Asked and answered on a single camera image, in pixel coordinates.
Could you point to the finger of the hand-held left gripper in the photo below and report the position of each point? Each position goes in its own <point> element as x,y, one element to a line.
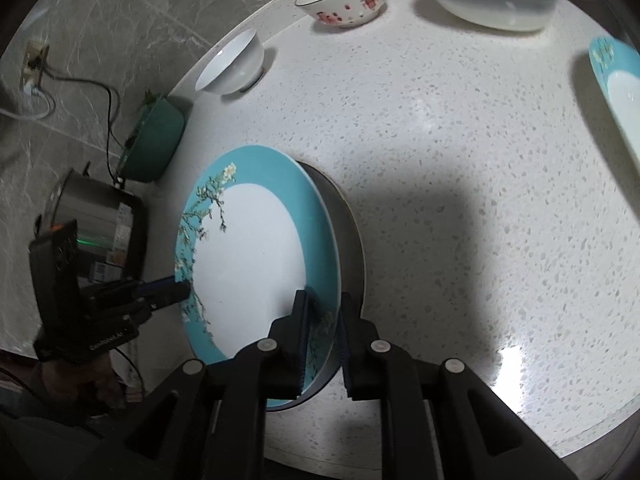
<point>140,315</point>
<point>162,291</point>

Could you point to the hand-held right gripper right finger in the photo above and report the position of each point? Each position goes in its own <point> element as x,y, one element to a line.
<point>343,350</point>

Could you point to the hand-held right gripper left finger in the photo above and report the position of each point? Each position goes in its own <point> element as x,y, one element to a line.
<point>301,345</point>

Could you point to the teal floral plate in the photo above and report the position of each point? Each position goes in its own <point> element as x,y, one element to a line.
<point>617,90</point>
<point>250,260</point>

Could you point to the person's left hand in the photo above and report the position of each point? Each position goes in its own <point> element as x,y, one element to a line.
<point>80,380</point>

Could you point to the stainless steel pot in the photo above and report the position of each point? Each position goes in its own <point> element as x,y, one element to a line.
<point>95,215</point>

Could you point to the grey plate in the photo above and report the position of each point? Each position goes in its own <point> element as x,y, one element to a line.
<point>347,240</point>

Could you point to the green plastic basin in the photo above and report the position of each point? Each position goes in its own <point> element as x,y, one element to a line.
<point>155,140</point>

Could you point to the leafy greens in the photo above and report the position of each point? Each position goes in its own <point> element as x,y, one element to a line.
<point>147,97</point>

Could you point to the small white bowl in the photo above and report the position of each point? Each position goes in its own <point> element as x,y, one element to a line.
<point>232,62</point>

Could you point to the wall socket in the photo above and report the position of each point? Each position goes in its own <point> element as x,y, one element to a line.
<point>34,65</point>

